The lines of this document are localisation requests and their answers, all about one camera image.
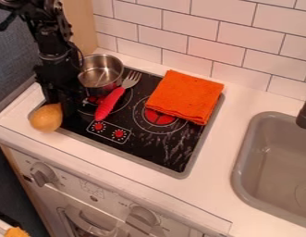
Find silver pot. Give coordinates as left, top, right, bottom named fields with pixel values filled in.
left=77, top=54, right=126, bottom=97

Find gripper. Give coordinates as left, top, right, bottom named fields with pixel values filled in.
left=32, top=55, right=84, bottom=120

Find yellow toy chicken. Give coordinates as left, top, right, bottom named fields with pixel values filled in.
left=28, top=102, right=64, bottom=134

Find orange cloth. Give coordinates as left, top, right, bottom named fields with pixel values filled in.
left=143, top=69, right=226, bottom=126

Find toy stove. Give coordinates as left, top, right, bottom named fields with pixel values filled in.
left=55, top=64, right=227, bottom=181

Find red handled toy fork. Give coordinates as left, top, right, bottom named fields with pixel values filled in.
left=92, top=70, right=143, bottom=122

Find toy sink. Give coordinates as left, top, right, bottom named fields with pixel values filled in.
left=230, top=110, right=306, bottom=230

